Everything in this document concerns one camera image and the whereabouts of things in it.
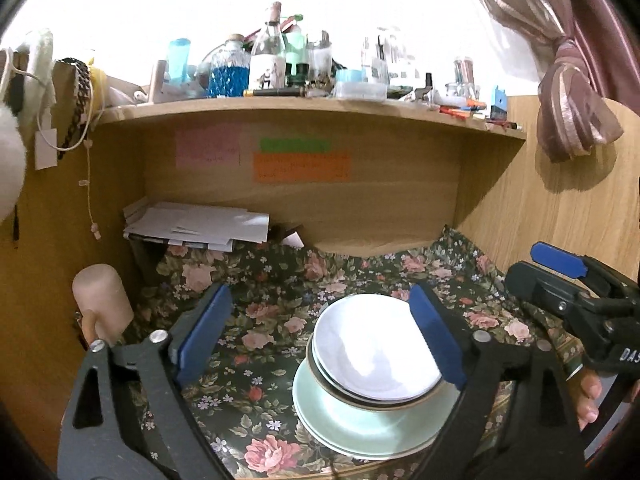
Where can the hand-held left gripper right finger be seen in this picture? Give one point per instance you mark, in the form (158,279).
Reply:
(437,335)

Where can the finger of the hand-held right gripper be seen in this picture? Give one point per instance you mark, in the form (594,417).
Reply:
(535,282)
(555,256)

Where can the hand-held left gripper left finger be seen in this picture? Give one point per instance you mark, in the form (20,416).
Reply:
(202,335)

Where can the white plate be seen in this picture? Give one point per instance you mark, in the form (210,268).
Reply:
(370,345)

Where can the dark brown plate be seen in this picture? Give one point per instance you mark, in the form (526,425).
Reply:
(327,389)

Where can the mint green plate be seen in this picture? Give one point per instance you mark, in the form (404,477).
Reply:
(350,425)

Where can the person's right hand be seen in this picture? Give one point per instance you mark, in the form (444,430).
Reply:
(589,400)

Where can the dark floral tablecloth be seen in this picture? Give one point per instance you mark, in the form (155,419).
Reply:
(260,310)

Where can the stack of white papers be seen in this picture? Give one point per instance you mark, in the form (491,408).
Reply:
(200,222)

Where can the small white card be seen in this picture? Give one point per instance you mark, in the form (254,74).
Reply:
(295,240)

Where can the striped pink curtain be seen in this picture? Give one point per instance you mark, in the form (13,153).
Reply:
(575,110)

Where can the blue pencil sharpener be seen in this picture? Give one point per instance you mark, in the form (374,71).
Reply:
(498,103)

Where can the orange marker pen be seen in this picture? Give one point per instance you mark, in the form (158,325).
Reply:
(456,110)

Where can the pink paper note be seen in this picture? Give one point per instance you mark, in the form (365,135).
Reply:
(207,147)

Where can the orange paper note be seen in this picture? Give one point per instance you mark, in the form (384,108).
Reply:
(302,167)

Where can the glass jar with pens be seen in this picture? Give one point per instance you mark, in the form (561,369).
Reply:
(463,80)

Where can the green paper note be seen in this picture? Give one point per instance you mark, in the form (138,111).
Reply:
(295,145)

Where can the small nail polish bottle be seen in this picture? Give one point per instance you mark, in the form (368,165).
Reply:
(428,82)

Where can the white charger adapter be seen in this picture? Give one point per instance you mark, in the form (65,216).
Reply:
(46,150)

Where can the black pen gold ends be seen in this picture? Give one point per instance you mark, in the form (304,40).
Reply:
(275,92)

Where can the clear plastic box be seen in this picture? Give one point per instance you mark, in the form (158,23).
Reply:
(360,91)

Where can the white plastic item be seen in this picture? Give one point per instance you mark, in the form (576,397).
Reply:
(127,91)

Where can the glass bottle with blue beads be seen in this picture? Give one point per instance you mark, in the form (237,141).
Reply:
(229,80)

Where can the beige cardboard tube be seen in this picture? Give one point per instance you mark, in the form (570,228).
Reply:
(157,82)

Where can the clear acrylic organizer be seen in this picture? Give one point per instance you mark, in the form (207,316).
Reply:
(385,60)

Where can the white plush toy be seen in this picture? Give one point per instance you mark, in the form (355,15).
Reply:
(10,160)

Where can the yellow plastic item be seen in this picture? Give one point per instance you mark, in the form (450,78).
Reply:
(99,85)

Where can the light blue round jar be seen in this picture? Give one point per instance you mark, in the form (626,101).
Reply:
(348,77)

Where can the blue liquid plastic bottle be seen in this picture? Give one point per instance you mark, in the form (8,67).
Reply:
(179,62)

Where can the black ink bottle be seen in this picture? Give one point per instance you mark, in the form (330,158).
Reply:
(299,77)

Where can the clear glass bottle white label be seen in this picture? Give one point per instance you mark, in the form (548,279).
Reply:
(267,60)

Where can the clear bottle silver cap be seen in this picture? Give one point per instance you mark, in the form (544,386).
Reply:
(320,60)

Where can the mint green pump bottle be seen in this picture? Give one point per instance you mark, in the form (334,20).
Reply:
(296,47)

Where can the white fluffy cloth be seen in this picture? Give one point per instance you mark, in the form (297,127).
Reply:
(37,60)

